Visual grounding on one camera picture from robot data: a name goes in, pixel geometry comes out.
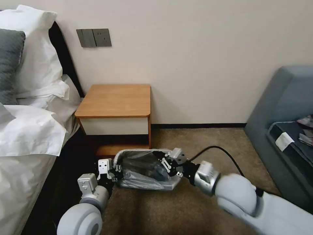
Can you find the grey wall switch plate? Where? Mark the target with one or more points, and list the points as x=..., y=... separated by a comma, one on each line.
x=85, y=38

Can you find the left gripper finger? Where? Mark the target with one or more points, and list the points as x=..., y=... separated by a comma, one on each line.
x=116, y=178
x=118, y=168

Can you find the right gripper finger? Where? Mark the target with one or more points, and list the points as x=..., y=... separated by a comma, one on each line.
x=163, y=159
x=167, y=169

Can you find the grey wall socket plate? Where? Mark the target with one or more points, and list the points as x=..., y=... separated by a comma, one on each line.
x=102, y=37

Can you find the black bed base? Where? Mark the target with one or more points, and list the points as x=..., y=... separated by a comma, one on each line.
x=61, y=171

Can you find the white nightstand drawer front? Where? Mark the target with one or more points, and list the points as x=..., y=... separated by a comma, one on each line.
x=115, y=126

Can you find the white bed mattress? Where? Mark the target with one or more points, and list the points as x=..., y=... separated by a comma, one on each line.
x=22, y=181

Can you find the dark grey cushion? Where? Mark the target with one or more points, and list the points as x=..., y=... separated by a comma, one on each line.
x=8, y=63

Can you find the flat white pillow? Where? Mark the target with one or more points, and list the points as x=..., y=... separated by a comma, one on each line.
x=51, y=94

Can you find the black bed headboard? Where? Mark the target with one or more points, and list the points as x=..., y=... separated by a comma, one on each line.
x=66, y=56

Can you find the translucent grey garbage bag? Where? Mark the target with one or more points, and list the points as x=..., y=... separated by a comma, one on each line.
x=139, y=169

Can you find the grey-blue sofa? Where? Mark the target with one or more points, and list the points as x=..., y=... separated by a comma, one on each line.
x=276, y=102

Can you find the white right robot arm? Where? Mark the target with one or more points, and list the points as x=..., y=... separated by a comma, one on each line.
x=244, y=195

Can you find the crumpled grey wrapper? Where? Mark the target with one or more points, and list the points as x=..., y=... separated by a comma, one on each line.
x=306, y=139
x=307, y=122

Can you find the large white pillow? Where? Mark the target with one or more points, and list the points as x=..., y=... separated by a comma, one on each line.
x=36, y=53

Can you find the white duvet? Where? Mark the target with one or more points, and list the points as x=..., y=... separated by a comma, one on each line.
x=27, y=129

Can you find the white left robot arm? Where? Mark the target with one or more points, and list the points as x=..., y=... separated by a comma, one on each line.
x=83, y=215

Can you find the black baseboard strip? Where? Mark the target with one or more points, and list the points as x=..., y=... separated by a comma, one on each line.
x=195, y=125

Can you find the white paper sheet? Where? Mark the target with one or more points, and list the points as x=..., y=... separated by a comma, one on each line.
x=284, y=141

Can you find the wooden nightstand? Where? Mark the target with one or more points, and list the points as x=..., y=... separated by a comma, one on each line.
x=115, y=102

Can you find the pale grey trash can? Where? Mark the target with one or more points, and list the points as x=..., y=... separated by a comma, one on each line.
x=119, y=156

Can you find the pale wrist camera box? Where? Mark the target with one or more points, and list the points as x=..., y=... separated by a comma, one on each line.
x=178, y=155
x=105, y=167

